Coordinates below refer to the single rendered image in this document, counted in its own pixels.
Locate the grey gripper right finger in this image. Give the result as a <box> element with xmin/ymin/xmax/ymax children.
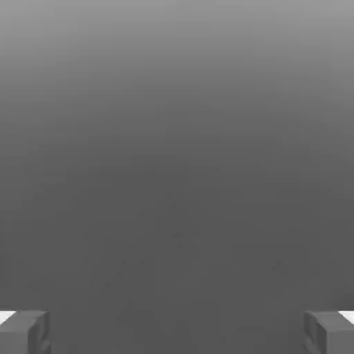
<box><xmin>302</xmin><ymin>310</ymin><xmax>354</xmax><ymax>354</ymax></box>

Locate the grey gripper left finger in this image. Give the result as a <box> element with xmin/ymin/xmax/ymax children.
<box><xmin>0</xmin><ymin>310</ymin><xmax>53</xmax><ymax>354</ymax></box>

